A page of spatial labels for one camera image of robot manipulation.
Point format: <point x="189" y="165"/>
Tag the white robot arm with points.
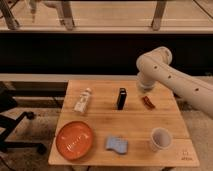
<point x="154" y="66"/>

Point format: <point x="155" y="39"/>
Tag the black upright eraser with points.
<point x="121" y="98"/>

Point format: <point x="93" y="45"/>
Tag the white tube bottle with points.
<point x="83" y="101"/>

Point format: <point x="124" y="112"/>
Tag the wooden table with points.
<point x="133" y="123"/>

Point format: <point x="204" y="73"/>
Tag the blue sponge cloth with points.
<point x="116" y="144"/>

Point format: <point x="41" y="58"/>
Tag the orange plate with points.
<point x="74" y="140"/>

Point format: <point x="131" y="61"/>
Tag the white paper cup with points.
<point x="160" y="139"/>

